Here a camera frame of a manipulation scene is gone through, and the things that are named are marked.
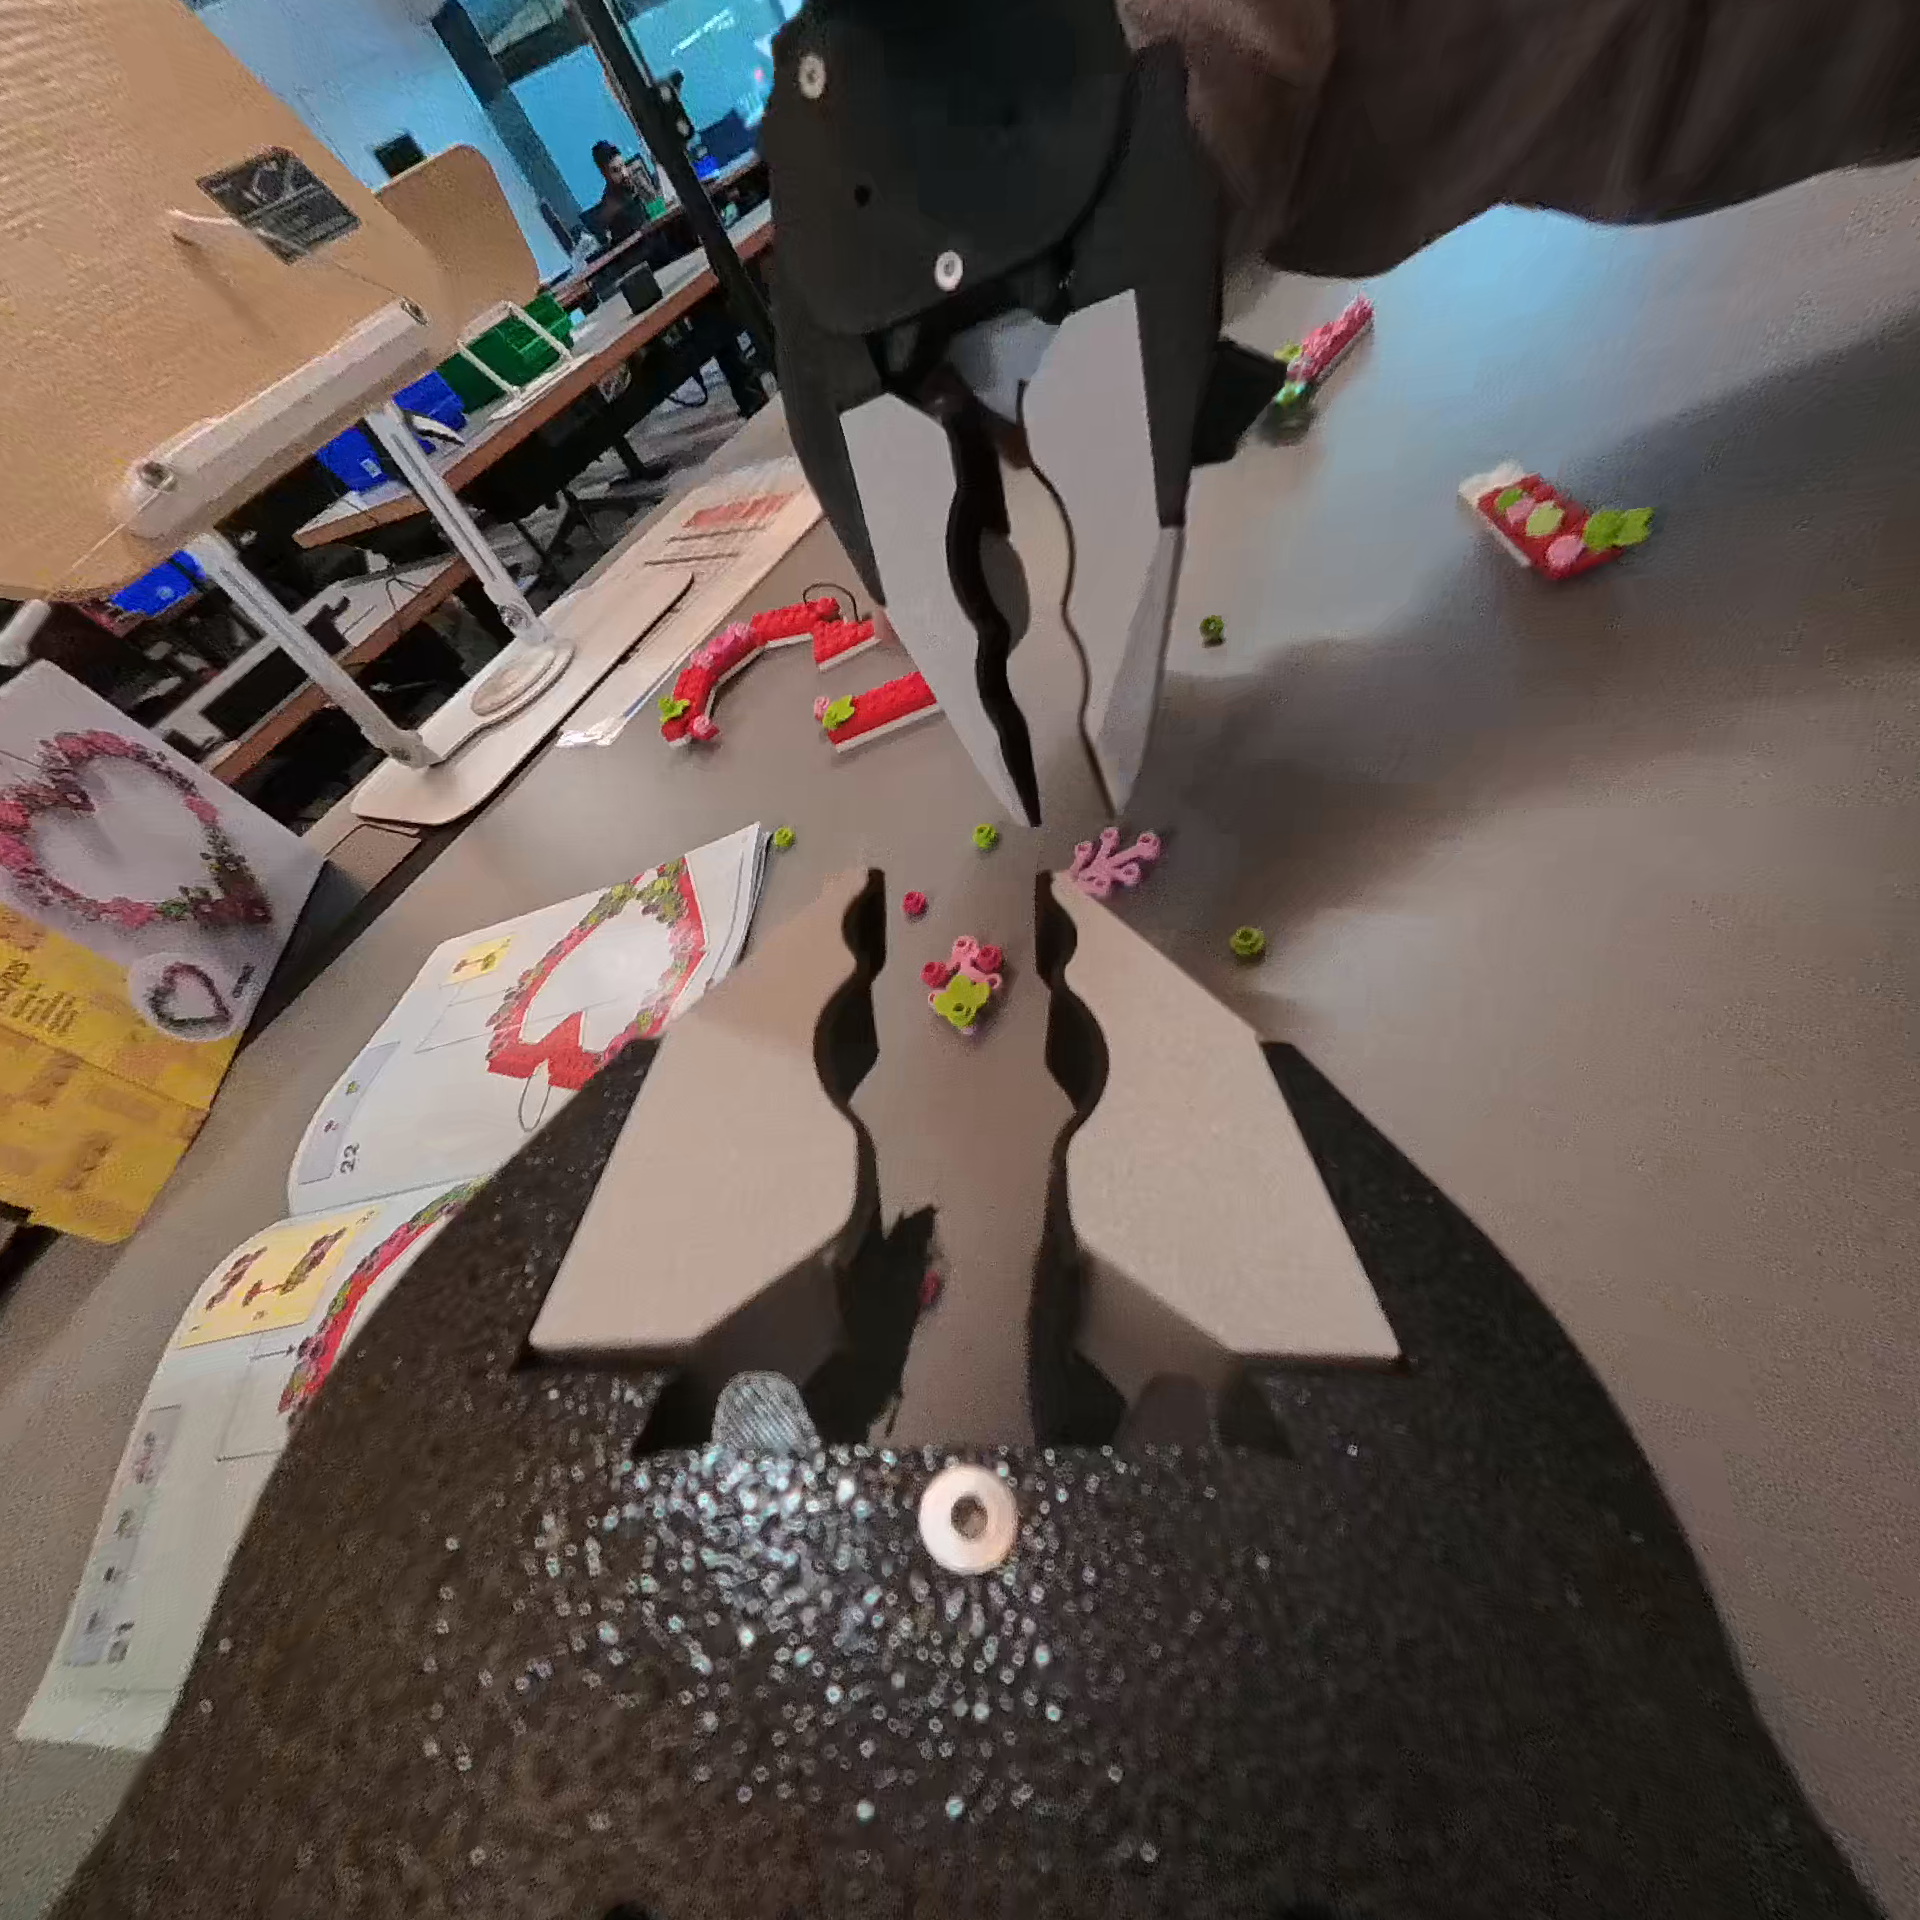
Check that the black tripod pole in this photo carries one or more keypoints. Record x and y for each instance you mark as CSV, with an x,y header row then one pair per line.
x,y
661,136

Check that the lego set box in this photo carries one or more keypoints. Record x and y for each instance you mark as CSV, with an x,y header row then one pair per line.
x,y
90,1050

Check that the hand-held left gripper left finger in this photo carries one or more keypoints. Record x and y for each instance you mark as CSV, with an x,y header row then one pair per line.
x,y
722,1171

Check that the short red lego segment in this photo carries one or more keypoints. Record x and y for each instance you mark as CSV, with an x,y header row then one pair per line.
x,y
885,705

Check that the beige base plate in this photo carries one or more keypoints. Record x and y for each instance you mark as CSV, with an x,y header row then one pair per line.
x,y
601,645

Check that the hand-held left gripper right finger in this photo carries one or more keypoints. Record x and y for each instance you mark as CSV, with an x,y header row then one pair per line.
x,y
1185,1184

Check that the paper leaflet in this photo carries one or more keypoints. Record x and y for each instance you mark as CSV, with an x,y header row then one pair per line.
x,y
722,539

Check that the large cardboard divider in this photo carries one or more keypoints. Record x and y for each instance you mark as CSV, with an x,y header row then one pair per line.
x,y
149,299

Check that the person's right forearm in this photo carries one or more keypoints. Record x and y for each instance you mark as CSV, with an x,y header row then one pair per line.
x,y
1501,105

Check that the pink coral lego piece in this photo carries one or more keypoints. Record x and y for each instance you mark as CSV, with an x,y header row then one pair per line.
x,y
1115,861

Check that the red white flowered lego segment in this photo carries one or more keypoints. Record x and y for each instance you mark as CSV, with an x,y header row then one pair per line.
x,y
1547,523

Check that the green background storage bin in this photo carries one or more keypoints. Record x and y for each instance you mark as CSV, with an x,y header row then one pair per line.
x,y
503,352

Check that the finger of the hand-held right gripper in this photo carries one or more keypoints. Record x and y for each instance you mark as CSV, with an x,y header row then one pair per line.
x,y
915,569
1109,523

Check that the red curved lego section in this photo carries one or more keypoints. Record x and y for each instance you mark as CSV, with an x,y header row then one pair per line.
x,y
750,637

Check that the small cardboard divider panel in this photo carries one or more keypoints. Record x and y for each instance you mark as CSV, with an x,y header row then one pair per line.
x,y
475,224

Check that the white desk lamp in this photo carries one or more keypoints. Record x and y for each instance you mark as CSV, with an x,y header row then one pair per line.
x,y
270,421

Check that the pink lego strip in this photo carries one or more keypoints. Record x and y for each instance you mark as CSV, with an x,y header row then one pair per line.
x,y
1330,348

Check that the blue storage bin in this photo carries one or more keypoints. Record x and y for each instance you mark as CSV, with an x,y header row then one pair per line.
x,y
370,441
159,588

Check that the wooden background desk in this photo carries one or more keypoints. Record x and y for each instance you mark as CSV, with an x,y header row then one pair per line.
x,y
601,339

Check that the lego instruction booklet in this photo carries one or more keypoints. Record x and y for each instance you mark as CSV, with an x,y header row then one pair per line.
x,y
451,1050

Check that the pink green lego flower assembly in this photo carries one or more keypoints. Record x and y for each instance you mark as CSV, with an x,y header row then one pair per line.
x,y
964,984

